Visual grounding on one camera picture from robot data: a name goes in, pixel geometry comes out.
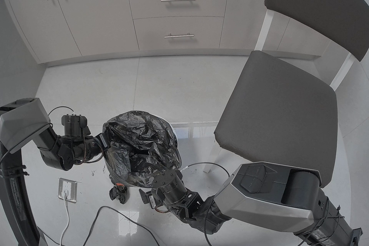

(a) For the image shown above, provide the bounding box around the black plastic bag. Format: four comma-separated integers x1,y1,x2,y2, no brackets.
102,110,183,188

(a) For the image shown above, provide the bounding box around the black plastic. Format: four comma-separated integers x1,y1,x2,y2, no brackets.
109,185,129,205

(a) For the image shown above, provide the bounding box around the white trash bin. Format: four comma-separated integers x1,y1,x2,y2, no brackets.
168,122,179,150

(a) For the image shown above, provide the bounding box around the grey chair with white legs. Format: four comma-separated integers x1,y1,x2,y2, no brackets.
203,0,369,189

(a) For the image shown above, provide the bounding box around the beige cabinet with drawers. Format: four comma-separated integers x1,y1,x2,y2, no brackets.
1,0,359,68

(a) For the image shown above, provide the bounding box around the grey cupboard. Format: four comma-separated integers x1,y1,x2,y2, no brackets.
0,0,44,104

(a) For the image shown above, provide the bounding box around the black cable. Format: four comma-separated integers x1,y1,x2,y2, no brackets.
180,162,231,179
37,226,59,246
86,206,161,246
47,106,76,124

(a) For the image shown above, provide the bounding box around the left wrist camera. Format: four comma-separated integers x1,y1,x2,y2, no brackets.
95,132,112,151

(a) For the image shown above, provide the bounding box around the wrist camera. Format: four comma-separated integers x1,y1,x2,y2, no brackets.
95,132,112,151
140,189,162,208

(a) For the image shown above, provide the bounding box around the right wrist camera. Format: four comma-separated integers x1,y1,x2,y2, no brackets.
140,189,162,208

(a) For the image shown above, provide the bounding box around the white cable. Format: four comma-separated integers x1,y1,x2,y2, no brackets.
59,189,70,246

